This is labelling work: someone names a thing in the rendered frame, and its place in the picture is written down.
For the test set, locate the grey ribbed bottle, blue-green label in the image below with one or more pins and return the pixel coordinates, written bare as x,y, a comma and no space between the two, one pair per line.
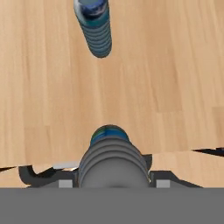
113,163

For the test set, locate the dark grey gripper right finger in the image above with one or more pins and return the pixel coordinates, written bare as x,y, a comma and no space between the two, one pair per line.
163,178

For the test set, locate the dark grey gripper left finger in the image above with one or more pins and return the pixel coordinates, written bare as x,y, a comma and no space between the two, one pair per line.
65,178

